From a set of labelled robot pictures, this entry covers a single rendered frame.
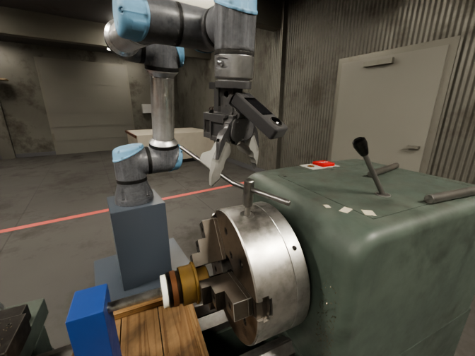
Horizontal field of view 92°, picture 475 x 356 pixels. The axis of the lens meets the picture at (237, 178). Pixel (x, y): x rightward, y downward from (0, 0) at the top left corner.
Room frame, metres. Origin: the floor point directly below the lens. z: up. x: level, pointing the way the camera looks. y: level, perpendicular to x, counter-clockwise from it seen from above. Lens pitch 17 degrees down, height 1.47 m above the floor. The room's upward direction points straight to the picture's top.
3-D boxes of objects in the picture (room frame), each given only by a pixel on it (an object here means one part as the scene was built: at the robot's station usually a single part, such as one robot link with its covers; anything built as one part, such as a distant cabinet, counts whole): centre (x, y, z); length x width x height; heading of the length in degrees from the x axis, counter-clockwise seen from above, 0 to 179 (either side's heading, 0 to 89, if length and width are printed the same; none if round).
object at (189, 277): (0.44, 0.11, 1.08); 0.09 x 0.09 x 0.09; 24
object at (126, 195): (0.90, 0.44, 1.15); 0.15 x 0.15 x 0.10
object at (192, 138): (7.12, 2.11, 0.42); 2.21 x 1.79 x 0.83; 123
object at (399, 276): (0.68, -0.38, 1.06); 0.59 x 0.48 x 0.39; 114
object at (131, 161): (0.90, 0.43, 1.27); 0.13 x 0.12 x 0.14; 123
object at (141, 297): (0.39, 0.21, 1.08); 0.13 x 0.07 x 0.07; 114
